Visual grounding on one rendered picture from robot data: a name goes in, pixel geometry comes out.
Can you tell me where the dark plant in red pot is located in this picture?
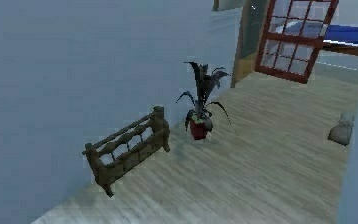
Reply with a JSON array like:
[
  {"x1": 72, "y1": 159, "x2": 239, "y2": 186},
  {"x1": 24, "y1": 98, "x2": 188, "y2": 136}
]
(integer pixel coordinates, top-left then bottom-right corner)
[{"x1": 175, "y1": 61, "x2": 232, "y2": 141}]

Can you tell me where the brown wooden bench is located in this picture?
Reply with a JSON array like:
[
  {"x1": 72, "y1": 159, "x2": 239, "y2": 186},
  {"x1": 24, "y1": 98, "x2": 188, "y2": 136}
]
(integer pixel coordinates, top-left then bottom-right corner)
[{"x1": 81, "y1": 105, "x2": 171, "y2": 198}]

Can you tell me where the red framed glass door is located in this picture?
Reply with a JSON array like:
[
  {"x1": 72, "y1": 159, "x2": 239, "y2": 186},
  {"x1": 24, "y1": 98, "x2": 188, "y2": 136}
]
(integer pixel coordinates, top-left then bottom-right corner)
[{"x1": 254, "y1": 0, "x2": 340, "y2": 85}]

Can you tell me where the grey sack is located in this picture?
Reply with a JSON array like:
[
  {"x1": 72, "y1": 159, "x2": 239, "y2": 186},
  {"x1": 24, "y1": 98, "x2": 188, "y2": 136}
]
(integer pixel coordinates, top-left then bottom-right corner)
[{"x1": 327, "y1": 112, "x2": 355, "y2": 147}]

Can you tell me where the bed with blue cover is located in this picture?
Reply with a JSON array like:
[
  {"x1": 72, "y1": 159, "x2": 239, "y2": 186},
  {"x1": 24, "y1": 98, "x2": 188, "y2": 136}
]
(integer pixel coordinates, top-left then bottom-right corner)
[{"x1": 321, "y1": 23, "x2": 358, "y2": 58}]

